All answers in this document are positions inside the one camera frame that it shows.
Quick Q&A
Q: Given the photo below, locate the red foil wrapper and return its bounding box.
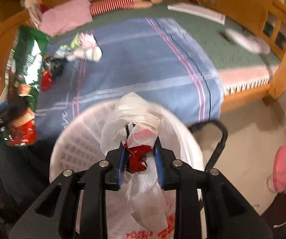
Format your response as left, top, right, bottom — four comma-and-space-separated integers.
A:
124, 143, 152, 174

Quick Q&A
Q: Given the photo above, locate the white mesh trash basket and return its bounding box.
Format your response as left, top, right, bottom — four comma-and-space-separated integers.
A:
49, 99, 206, 239

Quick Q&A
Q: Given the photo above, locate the green red snack bag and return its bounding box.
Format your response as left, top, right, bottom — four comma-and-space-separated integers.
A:
3, 25, 50, 146

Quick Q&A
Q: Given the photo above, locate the light blue plastic bag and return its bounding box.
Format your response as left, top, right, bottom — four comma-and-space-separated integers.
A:
54, 45, 75, 61

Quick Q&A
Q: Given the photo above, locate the white paper cup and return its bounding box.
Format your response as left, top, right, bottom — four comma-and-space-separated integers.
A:
72, 46, 102, 62

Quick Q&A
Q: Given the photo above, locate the pink white plastic bag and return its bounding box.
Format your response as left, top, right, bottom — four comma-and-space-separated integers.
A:
79, 32, 97, 49

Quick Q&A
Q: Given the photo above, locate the dark green wrapper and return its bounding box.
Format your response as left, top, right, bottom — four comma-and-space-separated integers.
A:
44, 57, 67, 78

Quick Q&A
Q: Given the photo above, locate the blue plaid blanket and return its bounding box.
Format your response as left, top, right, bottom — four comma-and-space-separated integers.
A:
35, 18, 224, 141

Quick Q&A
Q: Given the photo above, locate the pink pillow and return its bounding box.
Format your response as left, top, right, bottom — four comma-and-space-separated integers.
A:
39, 0, 93, 37

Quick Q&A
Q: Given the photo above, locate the pink fan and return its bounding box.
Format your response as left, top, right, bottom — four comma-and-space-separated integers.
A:
267, 145, 286, 193

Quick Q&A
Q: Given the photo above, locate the white plush toy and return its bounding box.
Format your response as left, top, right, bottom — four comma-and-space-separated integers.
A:
24, 0, 42, 29

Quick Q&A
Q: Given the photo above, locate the green bed mat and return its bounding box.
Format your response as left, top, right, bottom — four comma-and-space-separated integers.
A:
50, 2, 280, 70

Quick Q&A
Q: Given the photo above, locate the white handheld appliance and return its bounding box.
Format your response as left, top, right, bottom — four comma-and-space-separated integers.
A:
224, 29, 271, 55

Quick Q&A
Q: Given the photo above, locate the white flat board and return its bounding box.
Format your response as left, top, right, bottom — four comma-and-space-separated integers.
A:
167, 3, 226, 25

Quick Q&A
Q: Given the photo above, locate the striped plush doll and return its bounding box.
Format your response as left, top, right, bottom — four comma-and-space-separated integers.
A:
90, 0, 163, 16

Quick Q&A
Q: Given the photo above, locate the black cable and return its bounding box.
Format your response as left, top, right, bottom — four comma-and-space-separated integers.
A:
187, 119, 229, 172

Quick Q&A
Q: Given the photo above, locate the wooden bed frame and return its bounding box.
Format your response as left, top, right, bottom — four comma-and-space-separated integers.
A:
0, 0, 286, 112

